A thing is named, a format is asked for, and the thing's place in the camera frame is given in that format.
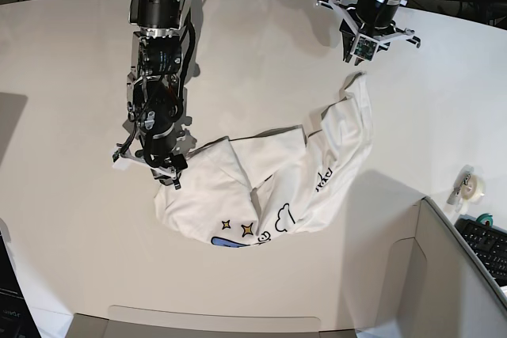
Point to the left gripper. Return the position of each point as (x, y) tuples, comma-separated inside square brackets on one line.
[(371, 18)]

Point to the white printed t-shirt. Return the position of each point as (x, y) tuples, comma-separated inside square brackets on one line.
[(246, 192)]

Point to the clear tape dispenser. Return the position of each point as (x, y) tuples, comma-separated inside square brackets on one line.
[(468, 188)]

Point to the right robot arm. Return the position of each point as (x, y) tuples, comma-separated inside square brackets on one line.
[(162, 47)]

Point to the black keyboard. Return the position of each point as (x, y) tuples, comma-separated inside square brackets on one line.
[(488, 244)]

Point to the green tape roll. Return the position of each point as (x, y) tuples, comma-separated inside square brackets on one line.
[(485, 219)]

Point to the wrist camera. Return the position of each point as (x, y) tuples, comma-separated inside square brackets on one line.
[(121, 161), (365, 48)]

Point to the grey flat panel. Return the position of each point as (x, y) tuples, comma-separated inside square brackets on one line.
[(11, 108)]

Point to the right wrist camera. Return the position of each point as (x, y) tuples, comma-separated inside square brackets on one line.
[(121, 161)]

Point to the grey cardboard box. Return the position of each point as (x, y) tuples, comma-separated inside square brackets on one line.
[(434, 286)]

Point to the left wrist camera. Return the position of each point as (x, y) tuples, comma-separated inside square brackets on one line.
[(365, 48)]

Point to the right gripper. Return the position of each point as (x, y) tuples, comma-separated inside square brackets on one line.
[(165, 154)]

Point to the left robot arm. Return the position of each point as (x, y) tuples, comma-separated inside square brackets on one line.
[(368, 27)]

